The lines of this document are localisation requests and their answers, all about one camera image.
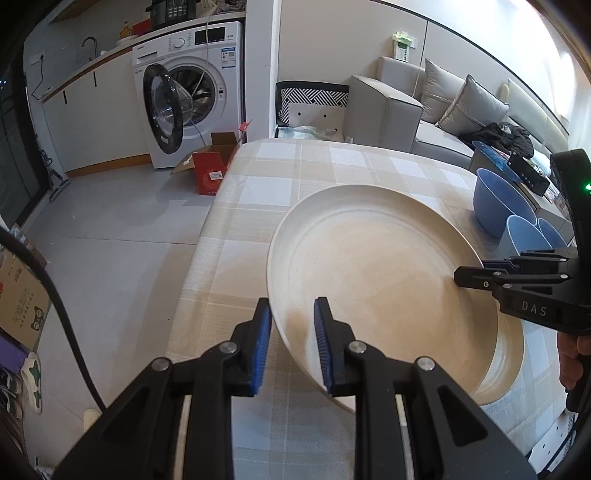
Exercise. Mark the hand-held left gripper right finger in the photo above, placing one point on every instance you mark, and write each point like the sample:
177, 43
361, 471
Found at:
323, 350

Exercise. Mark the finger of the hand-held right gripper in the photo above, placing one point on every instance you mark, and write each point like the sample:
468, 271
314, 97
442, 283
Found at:
475, 278
531, 261

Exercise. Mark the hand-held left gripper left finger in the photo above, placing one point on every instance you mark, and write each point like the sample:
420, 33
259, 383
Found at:
261, 350

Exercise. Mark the blue bowl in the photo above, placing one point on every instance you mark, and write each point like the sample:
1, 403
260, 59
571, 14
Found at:
503, 203
526, 237
551, 235

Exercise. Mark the cream round plate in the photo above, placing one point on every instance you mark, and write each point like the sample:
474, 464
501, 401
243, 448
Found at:
378, 258
508, 360

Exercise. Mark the person's right hand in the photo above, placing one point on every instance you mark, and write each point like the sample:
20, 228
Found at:
570, 360

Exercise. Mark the black electronic box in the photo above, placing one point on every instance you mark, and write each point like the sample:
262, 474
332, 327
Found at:
528, 173

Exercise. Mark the black jacket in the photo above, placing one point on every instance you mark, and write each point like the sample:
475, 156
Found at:
505, 138

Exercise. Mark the grey sofa cushion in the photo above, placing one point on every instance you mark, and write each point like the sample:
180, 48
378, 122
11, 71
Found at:
475, 106
441, 90

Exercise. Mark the red open box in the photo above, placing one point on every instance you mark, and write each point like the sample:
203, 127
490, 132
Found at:
210, 170

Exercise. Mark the grey sofa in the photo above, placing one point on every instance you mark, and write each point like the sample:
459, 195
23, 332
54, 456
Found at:
383, 115

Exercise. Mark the white green slipper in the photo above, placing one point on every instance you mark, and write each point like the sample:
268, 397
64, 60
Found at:
32, 383

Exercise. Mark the brown cardboard box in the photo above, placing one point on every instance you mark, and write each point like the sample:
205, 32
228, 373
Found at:
21, 295

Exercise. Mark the white floor mop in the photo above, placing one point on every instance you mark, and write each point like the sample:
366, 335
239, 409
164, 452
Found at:
57, 180

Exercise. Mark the white kitchen counter cabinet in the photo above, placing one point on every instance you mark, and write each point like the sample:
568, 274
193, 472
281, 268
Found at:
92, 129

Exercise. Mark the white washing machine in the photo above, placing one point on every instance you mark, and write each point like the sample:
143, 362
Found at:
212, 60

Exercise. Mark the black framed glass door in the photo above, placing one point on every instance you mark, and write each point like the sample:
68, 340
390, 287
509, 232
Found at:
16, 147

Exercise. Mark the red container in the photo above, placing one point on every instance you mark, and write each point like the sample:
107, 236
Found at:
142, 26

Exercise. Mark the small yellow object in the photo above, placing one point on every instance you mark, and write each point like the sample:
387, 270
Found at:
125, 30

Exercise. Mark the steel kitchen faucet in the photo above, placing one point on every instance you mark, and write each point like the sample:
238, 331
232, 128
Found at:
92, 46

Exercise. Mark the black pressure cooker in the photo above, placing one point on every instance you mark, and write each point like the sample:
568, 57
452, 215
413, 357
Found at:
173, 11

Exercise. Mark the black frame dining chair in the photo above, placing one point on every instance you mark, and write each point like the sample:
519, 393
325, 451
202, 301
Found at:
314, 106

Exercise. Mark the wall power outlet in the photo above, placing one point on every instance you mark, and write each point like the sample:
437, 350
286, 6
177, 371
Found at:
37, 59

